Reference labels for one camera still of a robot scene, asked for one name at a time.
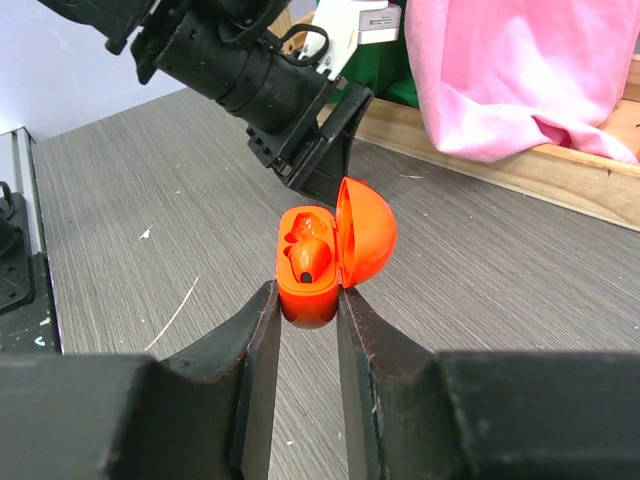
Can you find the pink t-shirt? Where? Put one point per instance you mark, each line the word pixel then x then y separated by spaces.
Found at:
pixel 495 78

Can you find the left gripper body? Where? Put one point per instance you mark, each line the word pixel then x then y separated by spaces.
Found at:
pixel 232 57

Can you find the green t-shirt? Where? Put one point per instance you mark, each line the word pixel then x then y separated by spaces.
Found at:
pixel 384 68

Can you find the wooden clothes rack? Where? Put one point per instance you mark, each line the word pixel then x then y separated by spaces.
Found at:
pixel 590 184

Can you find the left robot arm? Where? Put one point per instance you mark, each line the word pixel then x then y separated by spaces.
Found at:
pixel 121 21

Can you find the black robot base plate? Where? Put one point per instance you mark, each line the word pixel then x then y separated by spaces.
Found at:
pixel 28 315

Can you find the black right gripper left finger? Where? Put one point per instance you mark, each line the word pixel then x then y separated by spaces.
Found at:
pixel 205 412

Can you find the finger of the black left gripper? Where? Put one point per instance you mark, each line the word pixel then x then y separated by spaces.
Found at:
pixel 330 161

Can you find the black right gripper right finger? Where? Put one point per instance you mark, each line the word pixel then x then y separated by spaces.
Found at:
pixel 411 413

